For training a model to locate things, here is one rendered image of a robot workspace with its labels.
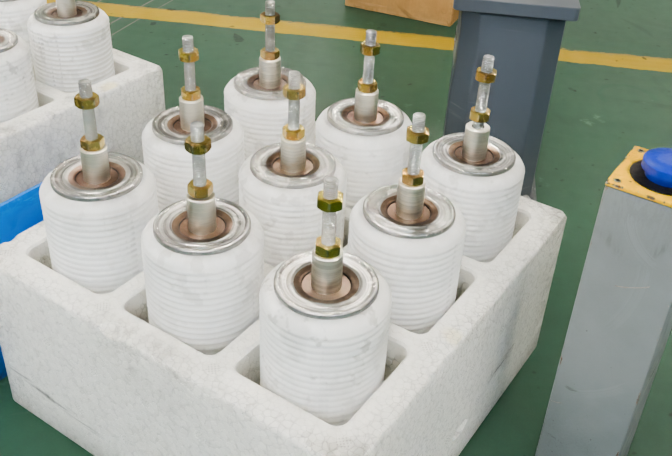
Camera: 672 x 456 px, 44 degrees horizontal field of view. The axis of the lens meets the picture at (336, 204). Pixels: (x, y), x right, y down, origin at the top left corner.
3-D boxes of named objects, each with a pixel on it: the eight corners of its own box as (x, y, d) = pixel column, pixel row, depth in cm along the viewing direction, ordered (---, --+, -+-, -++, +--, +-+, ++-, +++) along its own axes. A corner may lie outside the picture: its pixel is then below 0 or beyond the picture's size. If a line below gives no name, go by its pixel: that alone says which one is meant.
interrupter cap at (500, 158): (481, 131, 81) (482, 125, 81) (532, 168, 76) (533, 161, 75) (416, 147, 78) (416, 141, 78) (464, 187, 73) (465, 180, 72)
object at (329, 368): (288, 519, 65) (292, 346, 55) (243, 431, 72) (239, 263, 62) (396, 477, 68) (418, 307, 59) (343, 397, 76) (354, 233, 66)
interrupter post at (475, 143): (475, 149, 78) (480, 117, 76) (491, 161, 77) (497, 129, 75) (454, 154, 77) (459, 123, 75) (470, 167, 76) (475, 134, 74)
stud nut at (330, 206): (322, 215, 55) (322, 204, 55) (311, 202, 57) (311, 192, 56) (348, 209, 56) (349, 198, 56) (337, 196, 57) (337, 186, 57)
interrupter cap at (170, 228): (138, 251, 63) (137, 243, 63) (172, 197, 69) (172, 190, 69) (235, 265, 62) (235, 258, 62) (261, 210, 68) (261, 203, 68)
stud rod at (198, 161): (195, 214, 64) (190, 127, 60) (194, 207, 65) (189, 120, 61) (208, 213, 64) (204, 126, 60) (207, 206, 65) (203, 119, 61)
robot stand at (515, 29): (433, 157, 126) (458, -41, 110) (531, 168, 125) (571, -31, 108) (427, 210, 114) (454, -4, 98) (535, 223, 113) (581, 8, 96)
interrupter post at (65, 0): (68, 11, 103) (65, -15, 101) (82, 16, 102) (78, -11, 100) (53, 16, 101) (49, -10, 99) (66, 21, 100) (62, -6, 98)
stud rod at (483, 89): (469, 133, 76) (480, 55, 71) (475, 130, 76) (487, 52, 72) (478, 138, 75) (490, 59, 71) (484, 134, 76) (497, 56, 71)
